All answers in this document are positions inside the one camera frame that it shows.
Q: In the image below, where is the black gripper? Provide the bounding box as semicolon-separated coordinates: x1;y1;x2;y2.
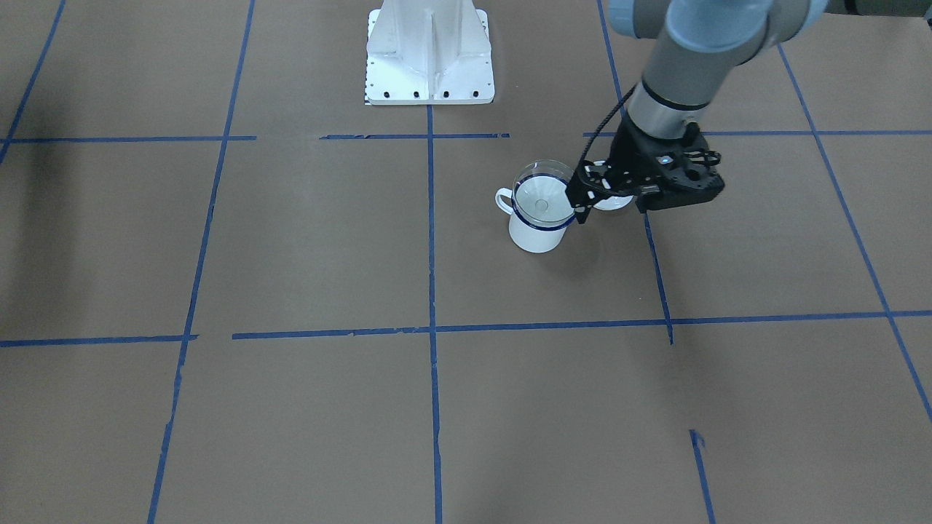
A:
565;116;725;225

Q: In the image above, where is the clear glass funnel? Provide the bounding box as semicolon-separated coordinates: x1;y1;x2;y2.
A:
512;159;574;230

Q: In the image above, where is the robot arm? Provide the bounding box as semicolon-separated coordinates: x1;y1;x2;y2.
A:
566;1;828;223

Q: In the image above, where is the white ceramic lid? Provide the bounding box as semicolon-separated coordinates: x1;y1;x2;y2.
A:
586;160;633;212

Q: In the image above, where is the white enamel mug blue rim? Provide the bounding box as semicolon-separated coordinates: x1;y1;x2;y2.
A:
494;188;573;253

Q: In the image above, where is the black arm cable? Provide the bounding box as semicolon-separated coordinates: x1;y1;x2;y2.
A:
575;87;636;175

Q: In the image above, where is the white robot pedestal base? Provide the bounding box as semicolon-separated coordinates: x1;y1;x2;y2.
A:
364;1;496;106

